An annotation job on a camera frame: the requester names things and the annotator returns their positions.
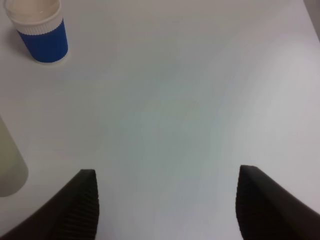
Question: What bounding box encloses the blue white paper cup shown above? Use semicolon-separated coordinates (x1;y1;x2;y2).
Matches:
3;0;69;64

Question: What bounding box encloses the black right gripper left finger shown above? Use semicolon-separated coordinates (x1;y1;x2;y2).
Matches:
0;169;100;240

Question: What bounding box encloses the light green plastic cup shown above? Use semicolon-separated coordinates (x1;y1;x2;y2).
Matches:
0;118;29;198

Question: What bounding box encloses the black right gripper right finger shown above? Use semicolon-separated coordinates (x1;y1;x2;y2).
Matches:
235;165;320;240

